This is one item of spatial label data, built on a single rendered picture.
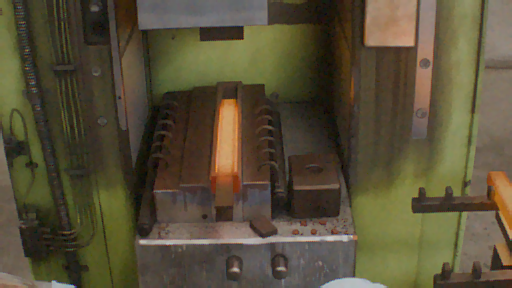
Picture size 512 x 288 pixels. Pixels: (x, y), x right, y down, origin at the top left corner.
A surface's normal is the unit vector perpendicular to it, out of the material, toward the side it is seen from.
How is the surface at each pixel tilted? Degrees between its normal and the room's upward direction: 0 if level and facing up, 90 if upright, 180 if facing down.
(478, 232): 0
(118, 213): 90
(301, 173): 0
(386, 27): 90
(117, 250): 90
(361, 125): 90
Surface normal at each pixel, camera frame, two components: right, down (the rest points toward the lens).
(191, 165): -0.03, -0.89
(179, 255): 0.00, 0.46
